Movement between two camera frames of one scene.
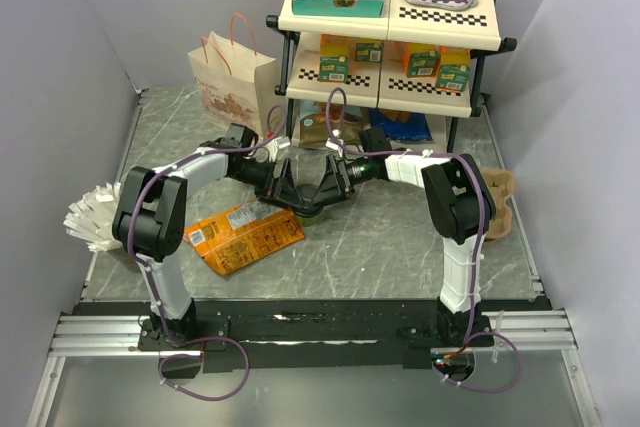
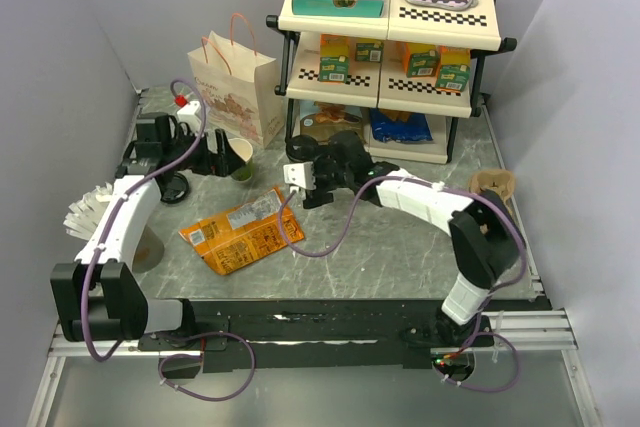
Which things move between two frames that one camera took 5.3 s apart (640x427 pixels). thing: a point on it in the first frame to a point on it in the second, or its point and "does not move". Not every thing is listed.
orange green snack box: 453,71 does not move
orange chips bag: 233,237 does not move
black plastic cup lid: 306,208 to 302,148
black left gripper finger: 286,187 to 228,160
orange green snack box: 334,58 does not move
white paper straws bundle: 90,218 does not move
